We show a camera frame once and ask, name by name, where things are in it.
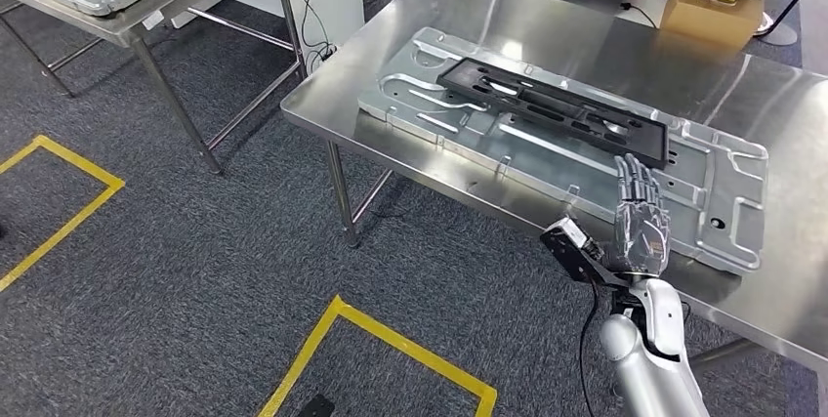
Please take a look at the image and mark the brown cardboard box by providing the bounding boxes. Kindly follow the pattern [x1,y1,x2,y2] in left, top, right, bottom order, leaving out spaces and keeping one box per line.
[659,0,766,50]

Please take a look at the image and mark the stainless steel table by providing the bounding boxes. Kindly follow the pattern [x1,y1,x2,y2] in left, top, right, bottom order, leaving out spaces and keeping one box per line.
[0,0,309,176]

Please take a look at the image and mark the stainless steel workbench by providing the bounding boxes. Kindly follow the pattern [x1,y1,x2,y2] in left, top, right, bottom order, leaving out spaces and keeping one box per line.
[279,0,828,417]

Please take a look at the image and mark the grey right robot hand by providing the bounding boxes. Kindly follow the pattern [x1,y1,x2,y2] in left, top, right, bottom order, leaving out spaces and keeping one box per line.
[604,153,672,278]

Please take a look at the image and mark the white paper sheet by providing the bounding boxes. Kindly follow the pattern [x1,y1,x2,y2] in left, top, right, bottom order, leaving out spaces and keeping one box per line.
[622,0,669,30]

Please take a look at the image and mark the chrome stand base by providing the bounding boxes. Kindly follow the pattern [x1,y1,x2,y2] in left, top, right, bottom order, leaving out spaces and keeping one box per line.
[753,0,828,48]

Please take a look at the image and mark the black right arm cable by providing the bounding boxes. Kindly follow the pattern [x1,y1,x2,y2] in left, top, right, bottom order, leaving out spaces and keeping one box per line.
[577,281,602,417]

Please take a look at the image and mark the black plastic plate frame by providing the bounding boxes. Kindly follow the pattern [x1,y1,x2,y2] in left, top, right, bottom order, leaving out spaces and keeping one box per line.
[436,57,670,172]

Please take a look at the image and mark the black laptop cable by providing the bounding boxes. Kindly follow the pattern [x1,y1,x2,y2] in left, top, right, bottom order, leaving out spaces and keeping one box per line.
[619,1,660,30]

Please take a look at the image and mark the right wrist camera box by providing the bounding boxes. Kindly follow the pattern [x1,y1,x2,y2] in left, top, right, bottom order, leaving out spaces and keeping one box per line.
[540,216,624,287]

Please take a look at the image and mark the black hanging cables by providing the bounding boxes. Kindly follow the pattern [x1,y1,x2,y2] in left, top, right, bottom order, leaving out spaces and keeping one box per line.
[284,0,339,75]

